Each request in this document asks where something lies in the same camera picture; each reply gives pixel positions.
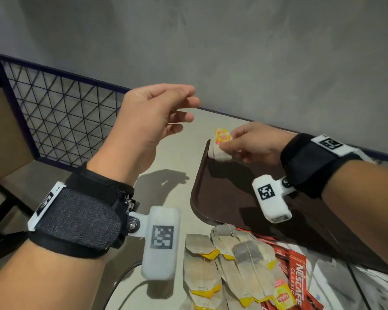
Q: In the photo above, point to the person's left forearm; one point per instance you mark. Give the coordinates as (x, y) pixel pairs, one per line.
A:
(42, 280)

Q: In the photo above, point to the cardboard box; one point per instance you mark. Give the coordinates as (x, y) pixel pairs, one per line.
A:
(6, 135)

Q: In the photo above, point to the black right wrist band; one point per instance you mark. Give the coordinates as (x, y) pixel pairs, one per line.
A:
(310, 164)

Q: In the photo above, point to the pile of tea bags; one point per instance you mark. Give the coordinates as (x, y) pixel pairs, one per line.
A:
(207, 274)

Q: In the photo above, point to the black wrist band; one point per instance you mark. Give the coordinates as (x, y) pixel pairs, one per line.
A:
(81, 216)
(310, 164)

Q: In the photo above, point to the person's left hand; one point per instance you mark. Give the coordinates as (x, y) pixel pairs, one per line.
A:
(139, 125)

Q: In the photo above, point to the black left wrist band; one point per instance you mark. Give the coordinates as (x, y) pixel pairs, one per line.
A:
(81, 216)

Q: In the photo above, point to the person's right forearm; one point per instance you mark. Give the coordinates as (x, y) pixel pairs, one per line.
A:
(368, 206)

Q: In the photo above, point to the red Nescafe coffee sachets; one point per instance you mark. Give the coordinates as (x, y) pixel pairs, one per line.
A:
(297, 274)

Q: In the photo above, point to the white sugar sachets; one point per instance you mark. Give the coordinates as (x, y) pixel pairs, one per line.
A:
(333, 287)

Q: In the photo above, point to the white box with marker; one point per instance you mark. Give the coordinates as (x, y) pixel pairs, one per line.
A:
(161, 245)

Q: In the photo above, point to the person's right hand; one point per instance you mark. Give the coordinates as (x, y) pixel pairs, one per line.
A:
(262, 145)

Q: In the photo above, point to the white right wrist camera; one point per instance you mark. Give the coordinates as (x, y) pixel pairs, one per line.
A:
(273, 200)

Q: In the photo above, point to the black metal table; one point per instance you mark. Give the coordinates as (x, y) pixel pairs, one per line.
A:
(3, 216)

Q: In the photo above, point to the brown plastic tray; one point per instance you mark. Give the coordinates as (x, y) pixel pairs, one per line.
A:
(226, 196)

